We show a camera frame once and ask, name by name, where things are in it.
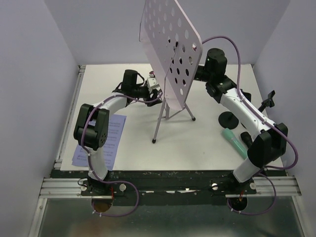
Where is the sheet music page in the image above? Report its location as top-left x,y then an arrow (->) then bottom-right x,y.
72,115 -> 126,171

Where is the white music stand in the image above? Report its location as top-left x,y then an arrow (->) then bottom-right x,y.
138,0 -> 203,144

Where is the green microphone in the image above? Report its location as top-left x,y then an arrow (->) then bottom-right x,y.
221,128 -> 247,159

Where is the black microphone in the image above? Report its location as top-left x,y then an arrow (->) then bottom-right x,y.
240,131 -> 253,148

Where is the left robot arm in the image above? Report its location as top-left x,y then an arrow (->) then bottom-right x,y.
74,69 -> 162,195

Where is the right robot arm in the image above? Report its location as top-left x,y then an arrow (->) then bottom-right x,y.
195,48 -> 288,194

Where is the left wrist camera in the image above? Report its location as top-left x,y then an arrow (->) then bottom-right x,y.
146,71 -> 160,92

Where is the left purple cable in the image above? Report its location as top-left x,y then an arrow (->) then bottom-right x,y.
80,95 -> 140,218

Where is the purple cable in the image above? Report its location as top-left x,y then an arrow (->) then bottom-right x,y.
201,36 -> 300,215
80,95 -> 140,218

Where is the black mounting rail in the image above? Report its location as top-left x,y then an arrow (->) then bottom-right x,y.
50,169 -> 257,207

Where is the aluminium frame rail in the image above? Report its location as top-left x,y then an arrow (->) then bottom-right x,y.
30,64 -> 304,237

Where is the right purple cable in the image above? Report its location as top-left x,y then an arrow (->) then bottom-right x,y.
201,36 -> 300,215

